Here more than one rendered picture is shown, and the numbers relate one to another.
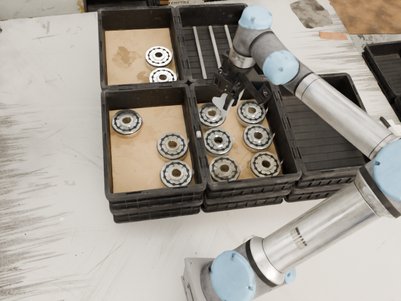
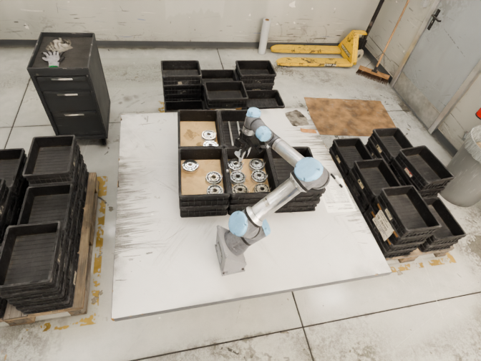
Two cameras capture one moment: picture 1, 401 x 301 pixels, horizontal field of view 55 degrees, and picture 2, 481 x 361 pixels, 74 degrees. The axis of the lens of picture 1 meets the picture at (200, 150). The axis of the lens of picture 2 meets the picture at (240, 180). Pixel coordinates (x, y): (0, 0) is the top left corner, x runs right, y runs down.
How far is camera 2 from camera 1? 0.78 m
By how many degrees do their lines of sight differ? 10
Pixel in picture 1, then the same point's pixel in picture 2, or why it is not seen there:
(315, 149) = not seen: hidden behind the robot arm
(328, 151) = not seen: hidden behind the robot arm
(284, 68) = (264, 133)
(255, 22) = (253, 114)
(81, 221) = (162, 215)
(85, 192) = (165, 202)
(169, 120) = (212, 166)
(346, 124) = (292, 159)
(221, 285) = (232, 226)
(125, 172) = (188, 190)
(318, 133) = not seen: hidden behind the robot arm
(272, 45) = (260, 123)
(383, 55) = (346, 147)
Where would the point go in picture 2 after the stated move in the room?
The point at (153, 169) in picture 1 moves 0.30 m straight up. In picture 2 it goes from (202, 188) to (204, 155)
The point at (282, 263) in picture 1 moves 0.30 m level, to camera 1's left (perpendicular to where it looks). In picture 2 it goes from (259, 213) to (197, 201)
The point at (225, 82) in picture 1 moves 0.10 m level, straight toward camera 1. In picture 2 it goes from (240, 143) to (236, 155)
